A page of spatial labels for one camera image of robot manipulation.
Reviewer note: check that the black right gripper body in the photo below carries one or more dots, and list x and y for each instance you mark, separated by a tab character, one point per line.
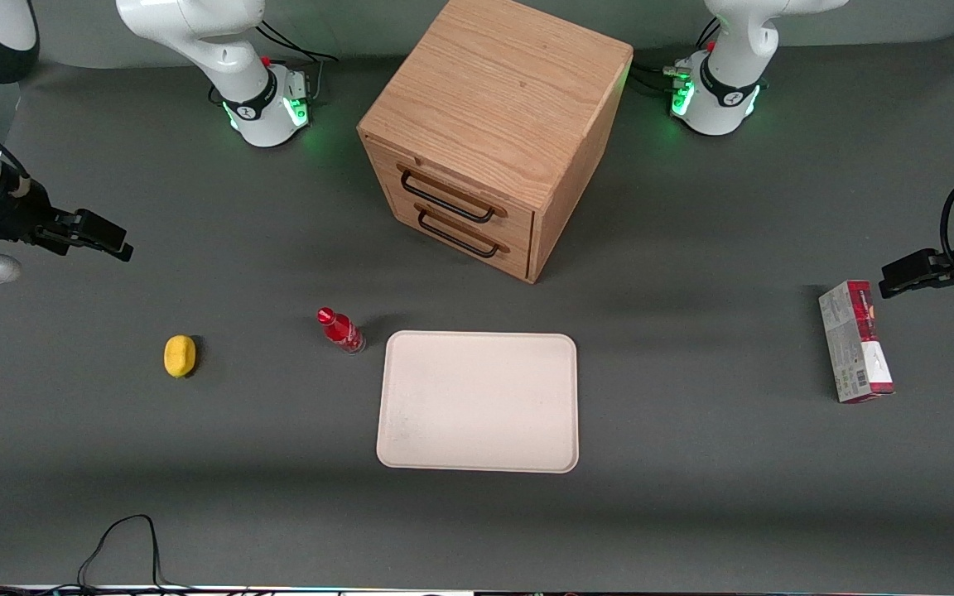
15	217

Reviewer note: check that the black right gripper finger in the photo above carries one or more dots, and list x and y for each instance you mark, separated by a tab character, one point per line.
119	251
98	228

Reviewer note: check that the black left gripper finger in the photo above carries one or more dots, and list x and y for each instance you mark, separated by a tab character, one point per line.
916	263
924	285

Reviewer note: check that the red coke bottle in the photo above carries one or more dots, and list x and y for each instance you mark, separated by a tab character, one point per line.
341	330

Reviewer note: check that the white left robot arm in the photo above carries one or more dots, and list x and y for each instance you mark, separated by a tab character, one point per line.
725	91

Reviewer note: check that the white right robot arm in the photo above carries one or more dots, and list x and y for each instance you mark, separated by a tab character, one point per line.
228	58

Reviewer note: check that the beige plastic tray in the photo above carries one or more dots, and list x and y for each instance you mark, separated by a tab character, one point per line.
477	401

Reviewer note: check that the red grey carton box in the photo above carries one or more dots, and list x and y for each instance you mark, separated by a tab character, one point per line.
854	343

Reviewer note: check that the yellow lemon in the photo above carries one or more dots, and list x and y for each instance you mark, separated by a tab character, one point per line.
180	356

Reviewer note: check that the wooden drawer cabinet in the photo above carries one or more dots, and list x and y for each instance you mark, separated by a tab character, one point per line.
498	91

